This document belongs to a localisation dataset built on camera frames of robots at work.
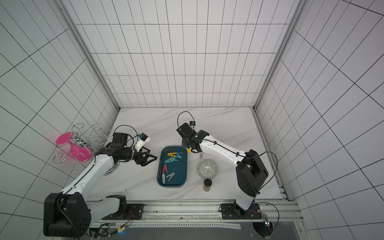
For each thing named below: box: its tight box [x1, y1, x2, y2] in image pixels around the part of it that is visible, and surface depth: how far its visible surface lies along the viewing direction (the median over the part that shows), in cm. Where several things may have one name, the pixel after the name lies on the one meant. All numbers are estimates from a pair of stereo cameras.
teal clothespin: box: [164, 154, 182, 163], surface depth 92 cm
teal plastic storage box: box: [157, 146, 188, 188], surface depth 89 cm
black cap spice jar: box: [203, 178, 213, 192], surface depth 75 cm
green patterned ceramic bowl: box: [197, 159, 218, 180], surface depth 87 cm
